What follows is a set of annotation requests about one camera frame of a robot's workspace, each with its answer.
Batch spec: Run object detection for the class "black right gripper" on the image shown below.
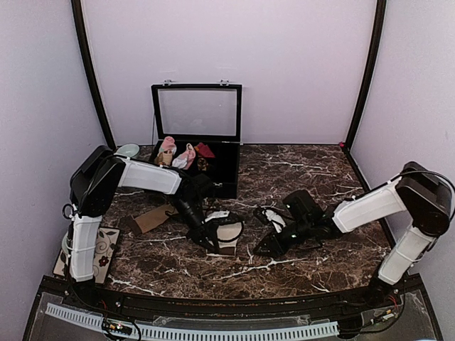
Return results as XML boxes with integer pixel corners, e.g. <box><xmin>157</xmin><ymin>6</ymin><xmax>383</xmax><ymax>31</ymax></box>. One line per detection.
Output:
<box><xmin>252</xmin><ymin>218</ymin><xmax>313</xmax><ymax>259</ymax></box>

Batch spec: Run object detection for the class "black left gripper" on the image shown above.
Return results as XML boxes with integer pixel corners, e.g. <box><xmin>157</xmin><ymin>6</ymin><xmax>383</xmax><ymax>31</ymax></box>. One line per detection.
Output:
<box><xmin>172</xmin><ymin>197</ymin><xmax>219</xmax><ymax>255</ymax></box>

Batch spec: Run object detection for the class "cream brown block sock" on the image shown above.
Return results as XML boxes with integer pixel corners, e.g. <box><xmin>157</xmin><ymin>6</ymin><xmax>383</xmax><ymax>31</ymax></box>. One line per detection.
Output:
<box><xmin>206</xmin><ymin>222</ymin><xmax>243</xmax><ymax>257</ymax></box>

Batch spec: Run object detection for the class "tan ribbed sock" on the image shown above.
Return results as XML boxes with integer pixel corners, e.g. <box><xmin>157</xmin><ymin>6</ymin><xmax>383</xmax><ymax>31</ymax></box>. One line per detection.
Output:
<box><xmin>127</xmin><ymin>204</ymin><xmax>176</xmax><ymax>235</ymax></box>

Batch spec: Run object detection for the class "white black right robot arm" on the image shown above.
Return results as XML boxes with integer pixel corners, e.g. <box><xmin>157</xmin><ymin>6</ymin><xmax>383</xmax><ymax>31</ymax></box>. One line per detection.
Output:
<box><xmin>254</xmin><ymin>161</ymin><xmax>454</xmax><ymax>308</ymax></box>

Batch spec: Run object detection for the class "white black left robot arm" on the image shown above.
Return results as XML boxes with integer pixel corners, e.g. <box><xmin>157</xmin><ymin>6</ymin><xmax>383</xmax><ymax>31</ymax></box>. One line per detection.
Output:
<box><xmin>62</xmin><ymin>146</ymin><xmax>219</xmax><ymax>310</ymax></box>

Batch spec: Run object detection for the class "brown patterned small sock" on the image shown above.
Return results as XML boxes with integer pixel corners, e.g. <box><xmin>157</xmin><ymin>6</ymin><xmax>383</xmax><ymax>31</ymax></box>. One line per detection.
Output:
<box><xmin>197</xmin><ymin>157</ymin><xmax>210</xmax><ymax>171</ymax></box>

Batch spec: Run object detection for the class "pink white rolled sock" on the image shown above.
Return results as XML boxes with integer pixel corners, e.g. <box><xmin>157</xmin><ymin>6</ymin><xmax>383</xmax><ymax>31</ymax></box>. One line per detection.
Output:
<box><xmin>171</xmin><ymin>144</ymin><xmax>196</xmax><ymax>170</ymax></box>

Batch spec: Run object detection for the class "dark red folded sock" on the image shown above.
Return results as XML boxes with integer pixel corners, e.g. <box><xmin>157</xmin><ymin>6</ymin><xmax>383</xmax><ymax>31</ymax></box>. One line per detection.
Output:
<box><xmin>194</xmin><ymin>142</ymin><xmax>215</xmax><ymax>158</ymax></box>

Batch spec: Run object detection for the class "beige patterned rolled sock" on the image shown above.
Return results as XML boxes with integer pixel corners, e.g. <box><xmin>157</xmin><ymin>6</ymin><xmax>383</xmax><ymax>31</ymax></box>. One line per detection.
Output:
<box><xmin>154</xmin><ymin>150</ymin><xmax>173</xmax><ymax>166</ymax></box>

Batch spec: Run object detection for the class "floral placemat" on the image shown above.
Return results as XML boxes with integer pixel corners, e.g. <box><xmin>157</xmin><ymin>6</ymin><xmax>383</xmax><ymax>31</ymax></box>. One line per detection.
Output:
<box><xmin>53</xmin><ymin>227</ymin><xmax>120</xmax><ymax>285</ymax></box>

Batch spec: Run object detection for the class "pale green bowl at back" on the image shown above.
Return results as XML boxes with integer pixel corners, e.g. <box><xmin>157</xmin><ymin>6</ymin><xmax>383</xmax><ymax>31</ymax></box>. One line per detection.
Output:
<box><xmin>115</xmin><ymin>144</ymin><xmax>140</xmax><ymax>158</ymax></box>

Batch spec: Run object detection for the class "black box with glass lid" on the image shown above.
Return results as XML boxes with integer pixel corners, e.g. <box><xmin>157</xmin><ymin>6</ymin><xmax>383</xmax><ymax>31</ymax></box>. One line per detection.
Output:
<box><xmin>149</xmin><ymin>82</ymin><xmax>242</xmax><ymax>199</ymax></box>

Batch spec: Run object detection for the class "small circuit board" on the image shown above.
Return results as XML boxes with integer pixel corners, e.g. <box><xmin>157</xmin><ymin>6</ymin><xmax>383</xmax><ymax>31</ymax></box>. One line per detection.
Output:
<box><xmin>102</xmin><ymin>320</ymin><xmax>133</xmax><ymax>335</ymax></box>

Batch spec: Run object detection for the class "pale green bowl on mat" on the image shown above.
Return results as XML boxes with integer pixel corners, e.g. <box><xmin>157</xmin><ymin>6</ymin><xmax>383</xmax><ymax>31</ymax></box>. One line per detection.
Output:
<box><xmin>61</xmin><ymin>234</ymin><xmax>71</xmax><ymax>255</ymax></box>

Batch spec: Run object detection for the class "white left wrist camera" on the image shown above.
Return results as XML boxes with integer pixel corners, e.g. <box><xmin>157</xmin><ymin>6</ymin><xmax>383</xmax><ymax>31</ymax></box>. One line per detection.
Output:
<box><xmin>205</xmin><ymin>210</ymin><xmax>230</xmax><ymax>224</ymax></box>

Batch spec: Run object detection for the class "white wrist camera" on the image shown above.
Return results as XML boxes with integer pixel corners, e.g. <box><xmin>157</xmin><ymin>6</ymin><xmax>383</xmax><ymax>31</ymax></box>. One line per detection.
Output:
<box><xmin>253</xmin><ymin>207</ymin><xmax>286</xmax><ymax>233</ymax></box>
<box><xmin>205</xmin><ymin>210</ymin><xmax>230</xmax><ymax>224</ymax></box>

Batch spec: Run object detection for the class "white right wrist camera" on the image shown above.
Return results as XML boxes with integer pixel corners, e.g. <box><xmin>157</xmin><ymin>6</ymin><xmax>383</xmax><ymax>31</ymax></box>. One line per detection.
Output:
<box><xmin>253</xmin><ymin>207</ymin><xmax>286</xmax><ymax>233</ymax></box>

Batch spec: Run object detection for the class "white slotted cable duct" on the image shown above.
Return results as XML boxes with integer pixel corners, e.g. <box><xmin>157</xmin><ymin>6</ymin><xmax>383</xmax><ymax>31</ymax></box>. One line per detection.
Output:
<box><xmin>45</xmin><ymin>303</ymin><xmax>339</xmax><ymax>340</ymax></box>

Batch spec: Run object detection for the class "black front table rail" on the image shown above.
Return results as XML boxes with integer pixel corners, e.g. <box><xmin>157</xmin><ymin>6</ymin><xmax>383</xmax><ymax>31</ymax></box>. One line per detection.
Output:
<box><xmin>30</xmin><ymin>274</ymin><xmax>432</xmax><ymax>320</ymax></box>

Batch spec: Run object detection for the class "black left frame post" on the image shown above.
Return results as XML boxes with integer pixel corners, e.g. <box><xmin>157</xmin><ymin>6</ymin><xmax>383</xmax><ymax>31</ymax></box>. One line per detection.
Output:
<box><xmin>70</xmin><ymin>0</ymin><xmax>116</xmax><ymax>149</ymax></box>

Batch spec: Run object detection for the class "black frame post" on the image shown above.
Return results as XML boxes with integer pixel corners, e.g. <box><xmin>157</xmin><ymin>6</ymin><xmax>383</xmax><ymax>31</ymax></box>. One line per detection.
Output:
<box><xmin>70</xmin><ymin>0</ymin><xmax>116</xmax><ymax>149</ymax></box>
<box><xmin>344</xmin><ymin>0</ymin><xmax>387</xmax><ymax>153</ymax></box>

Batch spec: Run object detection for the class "black right frame post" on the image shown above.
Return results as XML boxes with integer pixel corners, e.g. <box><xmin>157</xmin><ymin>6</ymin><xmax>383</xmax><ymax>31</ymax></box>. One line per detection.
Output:
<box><xmin>344</xmin><ymin>0</ymin><xmax>387</xmax><ymax>153</ymax></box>

